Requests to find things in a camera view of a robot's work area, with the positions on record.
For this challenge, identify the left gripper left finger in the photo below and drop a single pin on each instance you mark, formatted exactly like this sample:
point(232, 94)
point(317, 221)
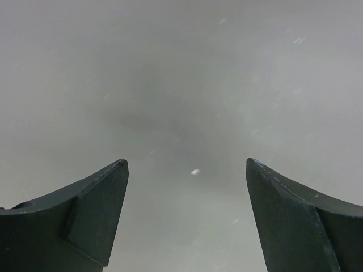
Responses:
point(70, 229)

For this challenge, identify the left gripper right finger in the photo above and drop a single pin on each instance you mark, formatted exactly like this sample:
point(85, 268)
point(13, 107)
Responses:
point(301, 229)

